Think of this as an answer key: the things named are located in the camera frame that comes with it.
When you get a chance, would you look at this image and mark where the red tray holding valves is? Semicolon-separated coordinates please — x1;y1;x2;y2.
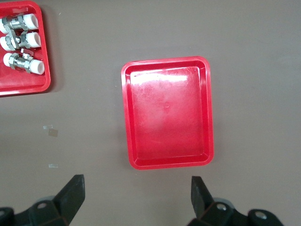
0;0;51;97

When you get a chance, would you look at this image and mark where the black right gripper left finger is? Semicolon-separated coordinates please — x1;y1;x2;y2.
0;174;86;226

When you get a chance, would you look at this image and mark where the empty red plastic tray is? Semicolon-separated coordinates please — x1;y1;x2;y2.
120;56;214;170

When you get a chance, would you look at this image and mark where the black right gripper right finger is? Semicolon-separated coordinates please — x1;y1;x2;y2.
188;176;285;226

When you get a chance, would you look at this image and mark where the metal valve with white caps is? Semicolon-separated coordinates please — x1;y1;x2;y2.
0;13;40;33
0;31;42;51
3;48;45;74

